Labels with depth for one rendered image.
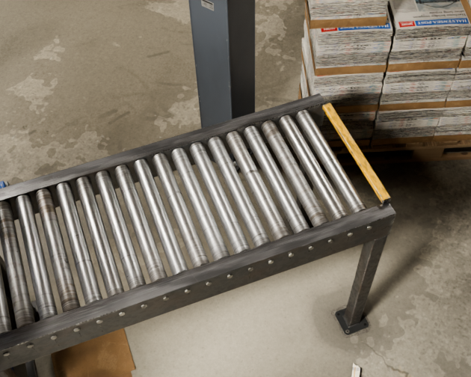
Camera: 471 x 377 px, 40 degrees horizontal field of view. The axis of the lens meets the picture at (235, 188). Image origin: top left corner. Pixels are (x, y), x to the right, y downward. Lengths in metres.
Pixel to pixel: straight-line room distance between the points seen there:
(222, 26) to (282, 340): 1.25
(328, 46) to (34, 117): 1.64
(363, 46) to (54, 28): 2.02
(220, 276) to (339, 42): 1.09
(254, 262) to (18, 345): 0.69
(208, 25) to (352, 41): 0.56
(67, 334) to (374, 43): 1.54
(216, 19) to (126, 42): 1.34
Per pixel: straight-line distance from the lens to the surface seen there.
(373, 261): 2.23
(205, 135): 2.16
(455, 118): 3.00
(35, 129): 3.42
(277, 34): 3.74
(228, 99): 2.77
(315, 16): 2.46
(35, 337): 1.87
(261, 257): 1.88
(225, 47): 2.56
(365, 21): 2.50
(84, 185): 2.09
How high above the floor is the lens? 2.44
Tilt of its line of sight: 54 degrees down
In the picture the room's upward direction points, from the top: 2 degrees counter-clockwise
